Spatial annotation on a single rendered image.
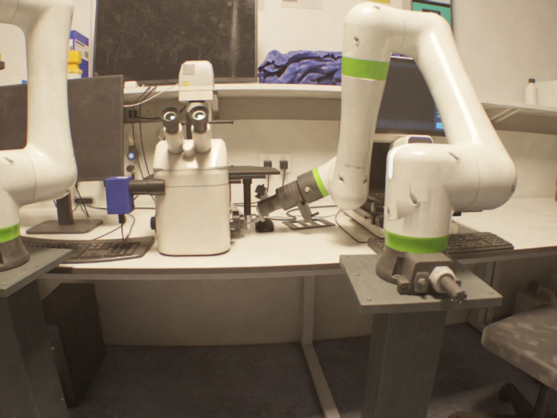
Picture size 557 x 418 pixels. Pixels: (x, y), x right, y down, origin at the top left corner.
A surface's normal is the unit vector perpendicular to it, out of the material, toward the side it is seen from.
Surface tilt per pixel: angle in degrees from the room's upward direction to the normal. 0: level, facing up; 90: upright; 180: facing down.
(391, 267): 66
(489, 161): 54
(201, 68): 73
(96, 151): 86
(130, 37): 86
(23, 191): 112
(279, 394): 0
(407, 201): 90
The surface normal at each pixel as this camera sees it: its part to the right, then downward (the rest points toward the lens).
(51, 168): 0.84, -0.15
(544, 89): -0.98, 0.04
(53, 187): 0.80, 0.48
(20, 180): 0.87, 0.15
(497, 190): 0.19, 0.44
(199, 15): 0.11, 0.12
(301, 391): 0.00, -0.98
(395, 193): -0.89, 0.09
